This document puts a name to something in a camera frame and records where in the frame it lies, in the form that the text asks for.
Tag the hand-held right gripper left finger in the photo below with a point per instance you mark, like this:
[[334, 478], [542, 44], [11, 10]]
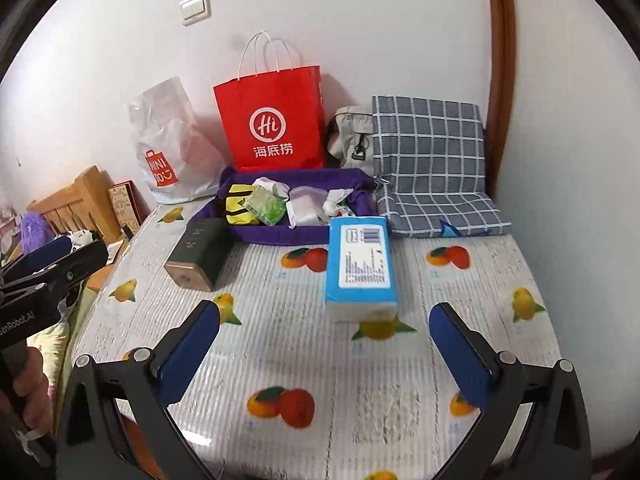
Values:
[[190, 355]]

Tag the dark green tin box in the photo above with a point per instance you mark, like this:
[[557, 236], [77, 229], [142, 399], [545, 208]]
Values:
[[200, 255]]

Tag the wooden headboard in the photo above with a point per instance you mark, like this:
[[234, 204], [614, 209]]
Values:
[[80, 195]]

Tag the patterned book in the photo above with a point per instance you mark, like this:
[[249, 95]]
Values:
[[125, 207]]

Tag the green fruit print packet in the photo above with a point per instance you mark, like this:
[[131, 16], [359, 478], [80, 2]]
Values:
[[342, 210]]

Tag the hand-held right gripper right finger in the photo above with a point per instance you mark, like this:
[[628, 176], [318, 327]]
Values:
[[460, 355]]

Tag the purple fabric storage bin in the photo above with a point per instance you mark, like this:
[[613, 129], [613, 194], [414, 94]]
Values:
[[270, 235]]

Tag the red paper bag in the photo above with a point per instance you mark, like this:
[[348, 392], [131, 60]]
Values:
[[272, 110]]

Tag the person's left hand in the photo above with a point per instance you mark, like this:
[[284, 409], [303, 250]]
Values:
[[40, 400]]

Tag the fruit print tablecloth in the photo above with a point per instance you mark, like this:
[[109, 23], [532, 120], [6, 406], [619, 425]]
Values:
[[320, 360]]

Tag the purple fluffy toy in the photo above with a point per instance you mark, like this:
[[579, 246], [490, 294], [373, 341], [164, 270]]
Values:
[[36, 230]]

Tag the white plastic shopping bag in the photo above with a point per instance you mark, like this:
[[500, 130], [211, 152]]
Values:
[[170, 130]]

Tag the white translucent pouch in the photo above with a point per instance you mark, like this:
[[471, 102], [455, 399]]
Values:
[[307, 207]]

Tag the white light switch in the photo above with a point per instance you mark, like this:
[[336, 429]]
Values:
[[195, 9]]

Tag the brown wooden door frame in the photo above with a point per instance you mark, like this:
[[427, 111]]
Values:
[[500, 60]]

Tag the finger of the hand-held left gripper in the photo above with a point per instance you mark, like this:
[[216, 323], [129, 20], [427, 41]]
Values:
[[45, 255], [80, 262]]

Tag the white black-print cloth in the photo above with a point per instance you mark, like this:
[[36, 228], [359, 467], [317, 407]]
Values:
[[82, 237]]

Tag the grey backpack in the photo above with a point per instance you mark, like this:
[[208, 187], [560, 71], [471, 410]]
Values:
[[347, 135]]

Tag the grey checked fabric bag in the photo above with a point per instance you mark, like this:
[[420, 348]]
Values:
[[430, 160]]

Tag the blue tissue pack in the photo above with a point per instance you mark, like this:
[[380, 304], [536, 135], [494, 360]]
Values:
[[360, 265]]

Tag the yellow waist bag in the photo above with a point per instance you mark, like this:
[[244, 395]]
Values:
[[240, 207]]

